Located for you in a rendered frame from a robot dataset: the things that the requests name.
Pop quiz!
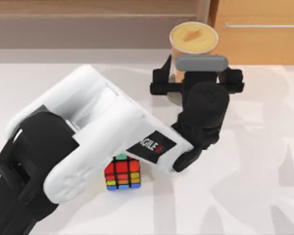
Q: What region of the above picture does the orange cup with yellow cream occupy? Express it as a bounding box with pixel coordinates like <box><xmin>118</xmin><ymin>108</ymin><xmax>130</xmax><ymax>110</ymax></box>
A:
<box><xmin>167</xmin><ymin>22</ymin><xmax>220</xmax><ymax>106</ymax></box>

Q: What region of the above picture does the multicoloured puzzle cube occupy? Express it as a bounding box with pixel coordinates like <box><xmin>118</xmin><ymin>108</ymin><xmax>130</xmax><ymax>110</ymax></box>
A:
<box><xmin>103</xmin><ymin>153</ymin><xmax>142</xmax><ymax>192</ymax></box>

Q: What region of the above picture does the long metal handle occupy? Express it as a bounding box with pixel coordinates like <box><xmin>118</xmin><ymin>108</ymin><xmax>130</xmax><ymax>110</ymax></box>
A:
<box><xmin>222</xmin><ymin>22</ymin><xmax>294</xmax><ymax>28</ymax></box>

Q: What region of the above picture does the wooden cupboard door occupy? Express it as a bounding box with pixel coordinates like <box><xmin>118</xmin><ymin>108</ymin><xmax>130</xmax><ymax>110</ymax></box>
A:
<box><xmin>207</xmin><ymin>0</ymin><xmax>294</xmax><ymax>66</ymax></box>

